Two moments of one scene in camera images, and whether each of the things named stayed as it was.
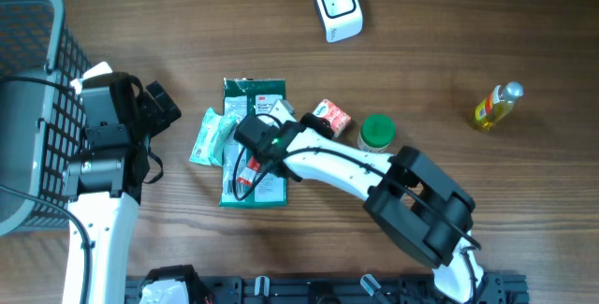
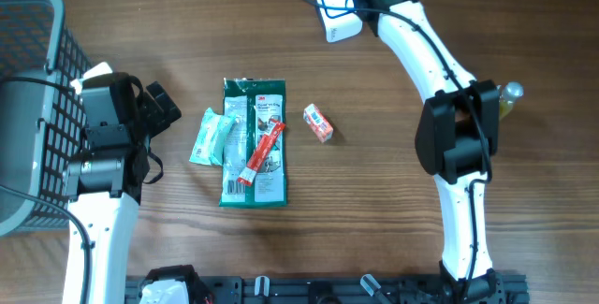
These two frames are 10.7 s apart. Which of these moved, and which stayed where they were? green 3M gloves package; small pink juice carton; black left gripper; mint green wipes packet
Moved: small pink juice carton
Stayed: green 3M gloves package; mint green wipes packet; black left gripper
